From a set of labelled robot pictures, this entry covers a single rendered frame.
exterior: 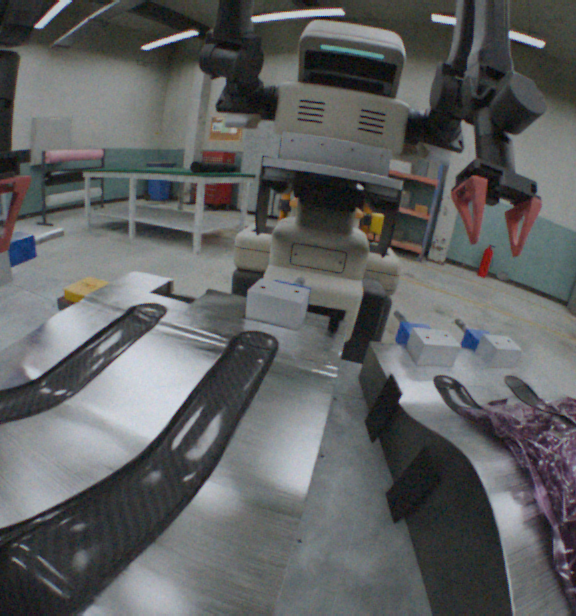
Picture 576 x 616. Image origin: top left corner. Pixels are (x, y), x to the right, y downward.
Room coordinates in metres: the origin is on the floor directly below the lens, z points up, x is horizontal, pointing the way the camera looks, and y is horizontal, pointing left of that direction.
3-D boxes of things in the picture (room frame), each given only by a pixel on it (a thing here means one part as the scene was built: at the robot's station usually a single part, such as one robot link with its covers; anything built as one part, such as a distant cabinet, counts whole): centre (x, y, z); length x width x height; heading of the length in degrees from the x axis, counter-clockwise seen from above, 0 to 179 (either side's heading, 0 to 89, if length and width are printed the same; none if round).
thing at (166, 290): (0.29, 0.12, 0.87); 0.05 x 0.05 x 0.04; 79
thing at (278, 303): (0.31, 0.00, 0.89); 0.13 x 0.05 x 0.05; 169
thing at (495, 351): (0.35, -0.27, 0.86); 0.13 x 0.05 x 0.05; 6
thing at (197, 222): (4.03, 1.99, 0.51); 2.40 x 1.13 x 1.02; 71
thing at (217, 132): (6.88, 1.92, 1.80); 0.90 x 0.03 x 0.60; 67
